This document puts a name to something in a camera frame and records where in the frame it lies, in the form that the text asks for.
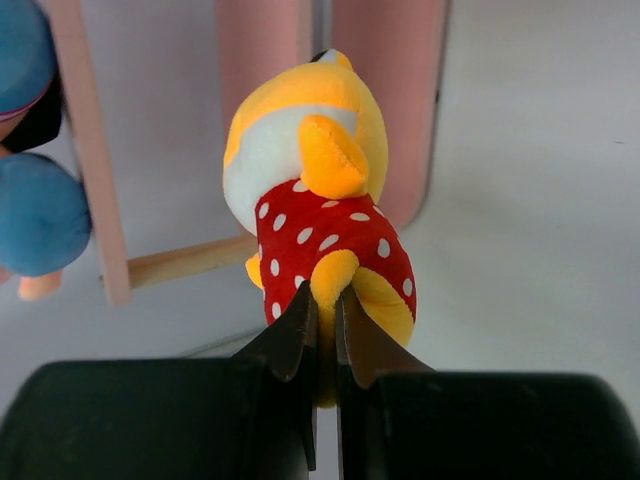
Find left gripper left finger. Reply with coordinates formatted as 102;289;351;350
234;281;318;470

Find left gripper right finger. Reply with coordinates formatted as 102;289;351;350
335;286;434;479

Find yellow plush red dotted dress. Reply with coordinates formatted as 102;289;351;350
223;49;417;408

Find pink three-tier shelf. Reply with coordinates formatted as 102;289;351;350
44;1;449;306

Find right baby doll blue pants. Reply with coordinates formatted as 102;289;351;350
1;153;92;301

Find baby doll blue pants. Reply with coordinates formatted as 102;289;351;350
1;153;92;301
0;0;64;154

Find left baby doll blue pants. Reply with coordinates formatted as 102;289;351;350
0;0;64;154

